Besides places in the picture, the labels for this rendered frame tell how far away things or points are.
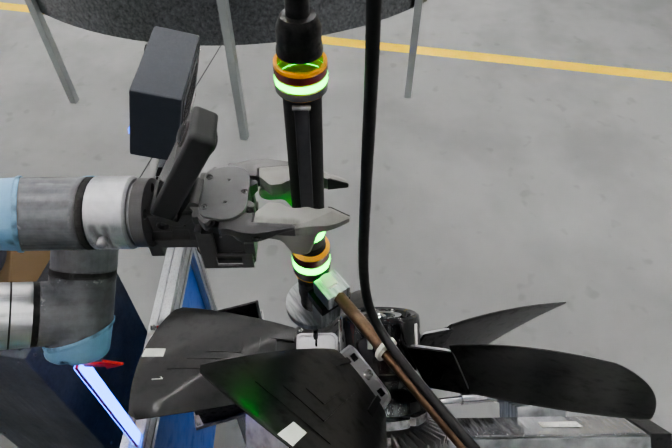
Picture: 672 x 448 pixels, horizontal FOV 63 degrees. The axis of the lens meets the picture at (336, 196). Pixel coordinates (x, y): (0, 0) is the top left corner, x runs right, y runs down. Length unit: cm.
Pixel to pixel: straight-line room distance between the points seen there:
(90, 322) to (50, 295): 5
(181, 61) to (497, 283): 162
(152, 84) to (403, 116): 204
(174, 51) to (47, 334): 82
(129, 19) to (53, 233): 224
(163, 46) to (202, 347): 75
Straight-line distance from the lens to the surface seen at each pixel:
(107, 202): 57
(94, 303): 71
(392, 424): 81
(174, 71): 130
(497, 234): 260
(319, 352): 70
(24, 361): 121
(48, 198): 59
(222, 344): 87
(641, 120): 349
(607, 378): 71
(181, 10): 264
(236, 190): 55
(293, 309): 70
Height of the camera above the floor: 195
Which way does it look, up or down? 47 degrees down
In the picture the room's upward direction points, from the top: straight up
